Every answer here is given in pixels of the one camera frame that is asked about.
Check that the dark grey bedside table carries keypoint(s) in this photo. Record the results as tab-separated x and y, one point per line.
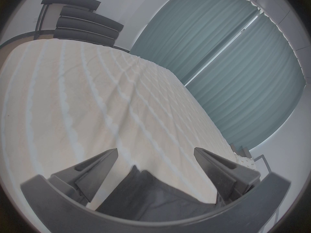
240	150

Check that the black sleeveless top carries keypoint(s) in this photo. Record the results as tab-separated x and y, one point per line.
150	198

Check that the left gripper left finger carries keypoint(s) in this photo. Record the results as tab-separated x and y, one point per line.
96	176

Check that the white printed pillow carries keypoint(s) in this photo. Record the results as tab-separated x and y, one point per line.
246	162

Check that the bed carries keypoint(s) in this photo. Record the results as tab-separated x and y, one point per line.
97	105

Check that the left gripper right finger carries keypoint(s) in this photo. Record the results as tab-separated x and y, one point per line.
216	175

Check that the dark grey chest of drawers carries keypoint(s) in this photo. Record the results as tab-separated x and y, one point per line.
90	28

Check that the blue-green curtain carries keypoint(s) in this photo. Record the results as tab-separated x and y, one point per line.
189	28
247	81

